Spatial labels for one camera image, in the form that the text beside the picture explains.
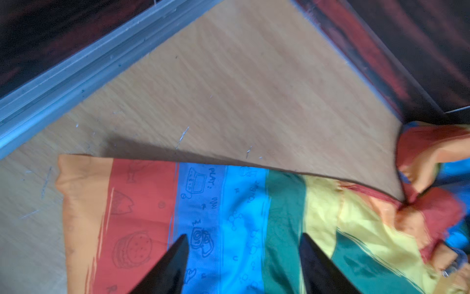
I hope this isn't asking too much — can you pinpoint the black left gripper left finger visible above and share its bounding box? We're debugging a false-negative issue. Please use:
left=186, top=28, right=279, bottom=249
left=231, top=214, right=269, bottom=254
left=130, top=234, right=189, bottom=294

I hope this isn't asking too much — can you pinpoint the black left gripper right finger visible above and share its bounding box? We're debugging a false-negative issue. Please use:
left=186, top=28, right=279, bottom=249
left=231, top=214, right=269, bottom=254
left=299, top=233, right=360, bottom=294

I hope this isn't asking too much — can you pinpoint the rainbow striped zip jacket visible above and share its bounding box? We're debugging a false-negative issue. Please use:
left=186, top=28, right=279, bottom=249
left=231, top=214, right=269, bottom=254
left=56, top=122, right=470, bottom=294

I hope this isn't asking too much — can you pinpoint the aluminium frame rail left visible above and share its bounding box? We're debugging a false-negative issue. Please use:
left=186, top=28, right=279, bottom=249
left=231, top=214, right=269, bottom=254
left=1, top=1, right=218, bottom=158

